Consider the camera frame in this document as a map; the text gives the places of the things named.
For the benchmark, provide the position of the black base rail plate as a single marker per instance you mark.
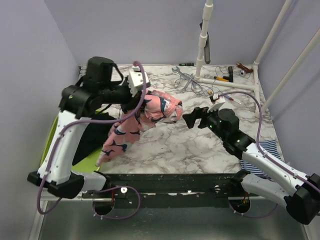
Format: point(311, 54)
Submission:
point(170, 190)

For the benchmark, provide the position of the pink patterned garment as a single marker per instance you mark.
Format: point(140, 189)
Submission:
point(157, 107)

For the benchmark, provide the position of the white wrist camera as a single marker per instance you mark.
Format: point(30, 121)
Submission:
point(135, 80)
point(217, 101)

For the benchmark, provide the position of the green black precision screwdriver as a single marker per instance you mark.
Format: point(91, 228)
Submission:
point(186, 64)

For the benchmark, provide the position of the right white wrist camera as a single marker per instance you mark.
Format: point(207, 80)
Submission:
point(217, 101)

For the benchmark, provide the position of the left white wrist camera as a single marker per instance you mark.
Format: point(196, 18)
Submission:
point(135, 80)

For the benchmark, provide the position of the white PVC pipe stand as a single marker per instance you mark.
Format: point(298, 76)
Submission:
point(255, 87)

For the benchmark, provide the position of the chrome combination wrench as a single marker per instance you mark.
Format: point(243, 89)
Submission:
point(177, 70)

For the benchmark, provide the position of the lime green laundry basket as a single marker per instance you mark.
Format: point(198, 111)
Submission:
point(67, 135)

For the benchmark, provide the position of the blue red handled screwdriver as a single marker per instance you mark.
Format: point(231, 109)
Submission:
point(232, 99)

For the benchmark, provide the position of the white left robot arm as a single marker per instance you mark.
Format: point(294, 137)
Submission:
point(102, 83)

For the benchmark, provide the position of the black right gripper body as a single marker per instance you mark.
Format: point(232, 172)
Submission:
point(210, 120)

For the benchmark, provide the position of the blue white striped garment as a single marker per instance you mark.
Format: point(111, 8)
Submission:
point(259, 165)

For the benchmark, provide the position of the black garment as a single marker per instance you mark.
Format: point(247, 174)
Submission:
point(92, 139)

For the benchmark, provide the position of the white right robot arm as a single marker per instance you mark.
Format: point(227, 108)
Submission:
point(288, 187)

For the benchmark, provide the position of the black T-shaped tool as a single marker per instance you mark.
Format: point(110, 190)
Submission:
point(230, 76)

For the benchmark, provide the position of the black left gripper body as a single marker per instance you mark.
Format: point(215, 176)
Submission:
point(120, 94)

